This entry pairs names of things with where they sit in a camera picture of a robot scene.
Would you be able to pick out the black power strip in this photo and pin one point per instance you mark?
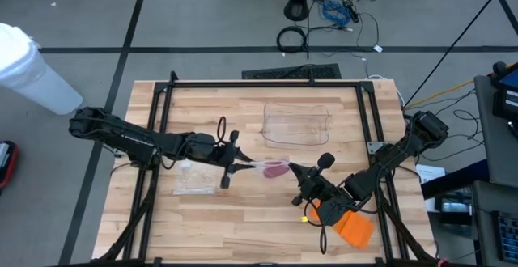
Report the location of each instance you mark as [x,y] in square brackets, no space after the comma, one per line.
[351,12]

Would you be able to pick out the thin black pole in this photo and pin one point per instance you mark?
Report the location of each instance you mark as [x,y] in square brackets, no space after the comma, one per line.
[453,44]

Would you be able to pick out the black table frame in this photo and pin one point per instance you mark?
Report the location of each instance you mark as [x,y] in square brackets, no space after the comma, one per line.
[263,84]

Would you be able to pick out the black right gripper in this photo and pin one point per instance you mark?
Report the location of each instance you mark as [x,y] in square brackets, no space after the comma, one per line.
[317,186]

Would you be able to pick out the black floor mat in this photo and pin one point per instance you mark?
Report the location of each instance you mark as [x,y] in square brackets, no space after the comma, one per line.
[291,73]

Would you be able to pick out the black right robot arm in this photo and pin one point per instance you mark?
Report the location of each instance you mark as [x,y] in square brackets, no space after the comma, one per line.
[388,158]

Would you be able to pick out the black keyboard device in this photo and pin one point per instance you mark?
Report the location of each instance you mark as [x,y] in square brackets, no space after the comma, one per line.
[508,234]

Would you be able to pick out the white paper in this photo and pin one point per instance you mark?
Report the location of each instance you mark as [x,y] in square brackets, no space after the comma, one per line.
[431,174]

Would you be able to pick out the white trash can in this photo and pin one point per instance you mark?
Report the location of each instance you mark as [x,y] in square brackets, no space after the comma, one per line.
[32,73]

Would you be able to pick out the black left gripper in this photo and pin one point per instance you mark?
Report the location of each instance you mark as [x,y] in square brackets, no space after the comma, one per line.
[210,149]

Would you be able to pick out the pink elastic bandage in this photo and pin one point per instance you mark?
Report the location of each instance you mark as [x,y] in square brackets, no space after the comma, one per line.
[275,171]

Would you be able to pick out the red and black case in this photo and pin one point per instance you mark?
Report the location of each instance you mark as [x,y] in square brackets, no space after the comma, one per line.
[8,164]

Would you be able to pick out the grey desk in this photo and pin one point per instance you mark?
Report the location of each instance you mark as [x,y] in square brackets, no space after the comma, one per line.
[487,137]

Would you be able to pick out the orange elastic bandage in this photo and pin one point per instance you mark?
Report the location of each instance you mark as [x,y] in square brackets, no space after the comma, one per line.
[356,230]

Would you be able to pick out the blue screen monitor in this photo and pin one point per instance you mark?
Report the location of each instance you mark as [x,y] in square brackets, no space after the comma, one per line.
[508,93]

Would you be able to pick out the metal bracket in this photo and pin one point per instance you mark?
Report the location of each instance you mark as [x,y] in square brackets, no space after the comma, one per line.
[375,147]

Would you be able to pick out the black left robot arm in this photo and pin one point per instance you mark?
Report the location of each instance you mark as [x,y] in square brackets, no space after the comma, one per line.
[133,137]

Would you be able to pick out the clear plastic bag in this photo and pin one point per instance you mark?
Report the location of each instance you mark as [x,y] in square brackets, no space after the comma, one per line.
[259,164]
[194,180]

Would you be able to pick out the clear plastic bin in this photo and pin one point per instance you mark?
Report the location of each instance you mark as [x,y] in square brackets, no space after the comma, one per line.
[295,125]

